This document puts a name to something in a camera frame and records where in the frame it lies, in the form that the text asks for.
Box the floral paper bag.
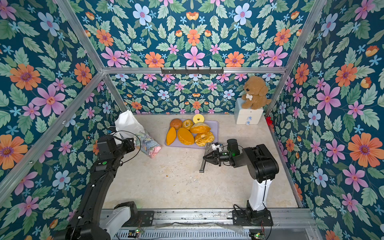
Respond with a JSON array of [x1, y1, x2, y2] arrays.
[[115, 110, 162, 159]]

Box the orange oval bread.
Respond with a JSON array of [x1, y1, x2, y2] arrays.
[[178, 127, 195, 146]]

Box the metal slotted tongs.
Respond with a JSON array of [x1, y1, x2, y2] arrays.
[[199, 143, 213, 173]]

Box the glazed ring donut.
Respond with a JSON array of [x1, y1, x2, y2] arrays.
[[195, 132, 215, 147]]

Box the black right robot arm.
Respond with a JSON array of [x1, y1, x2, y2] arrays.
[[200, 139, 279, 213]]

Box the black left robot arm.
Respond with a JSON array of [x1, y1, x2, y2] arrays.
[[54, 135, 138, 240]]

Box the split crusty bread roll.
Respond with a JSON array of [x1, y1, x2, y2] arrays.
[[190, 123, 211, 134]]

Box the purple tray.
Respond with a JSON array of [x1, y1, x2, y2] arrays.
[[165, 119, 219, 149]]

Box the yellow bagel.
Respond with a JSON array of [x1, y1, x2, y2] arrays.
[[182, 120, 194, 130]]

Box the white drawer cabinet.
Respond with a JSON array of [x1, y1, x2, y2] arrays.
[[234, 98, 264, 125]]

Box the round brown bun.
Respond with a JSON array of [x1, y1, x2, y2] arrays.
[[170, 119, 183, 131]]

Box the brown plush dog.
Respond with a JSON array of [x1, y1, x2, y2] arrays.
[[242, 76, 272, 110]]

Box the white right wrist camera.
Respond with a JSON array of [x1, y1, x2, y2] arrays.
[[211, 143, 222, 151]]

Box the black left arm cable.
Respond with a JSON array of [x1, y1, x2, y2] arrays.
[[110, 129, 142, 169]]

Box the yellow ring donut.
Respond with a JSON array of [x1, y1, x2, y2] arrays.
[[193, 114, 205, 124]]

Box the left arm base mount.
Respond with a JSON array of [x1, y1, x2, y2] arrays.
[[100, 201, 155, 239]]

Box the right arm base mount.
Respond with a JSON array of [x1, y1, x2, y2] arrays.
[[232, 205, 274, 227]]

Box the black wall hook rail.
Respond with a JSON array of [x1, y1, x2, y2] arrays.
[[160, 67, 224, 75]]

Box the aluminium frame post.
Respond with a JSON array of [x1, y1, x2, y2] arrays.
[[265, 0, 327, 117]]

